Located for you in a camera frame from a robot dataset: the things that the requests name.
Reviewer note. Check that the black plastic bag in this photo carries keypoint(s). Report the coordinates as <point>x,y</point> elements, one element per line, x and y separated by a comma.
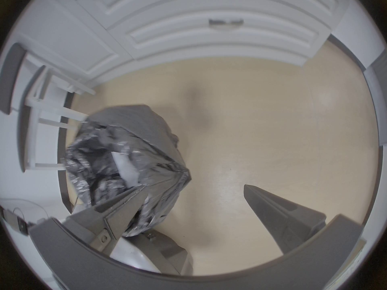
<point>145,137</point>

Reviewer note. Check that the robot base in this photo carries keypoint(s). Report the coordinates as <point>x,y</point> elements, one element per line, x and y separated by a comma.
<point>136,255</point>

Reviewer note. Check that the white printed wrapper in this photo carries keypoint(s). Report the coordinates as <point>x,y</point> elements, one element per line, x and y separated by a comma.
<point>127,168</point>

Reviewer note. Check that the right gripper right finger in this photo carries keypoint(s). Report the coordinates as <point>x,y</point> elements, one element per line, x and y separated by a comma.
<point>281,222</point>

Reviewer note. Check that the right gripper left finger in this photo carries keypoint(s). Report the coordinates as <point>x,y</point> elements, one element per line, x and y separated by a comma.
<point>112,219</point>

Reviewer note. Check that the white wardrobe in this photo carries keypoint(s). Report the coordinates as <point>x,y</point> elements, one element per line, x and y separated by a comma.
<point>211,20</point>

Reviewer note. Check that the white chair with grey seat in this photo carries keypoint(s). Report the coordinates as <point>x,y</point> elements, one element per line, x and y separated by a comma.
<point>12,77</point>

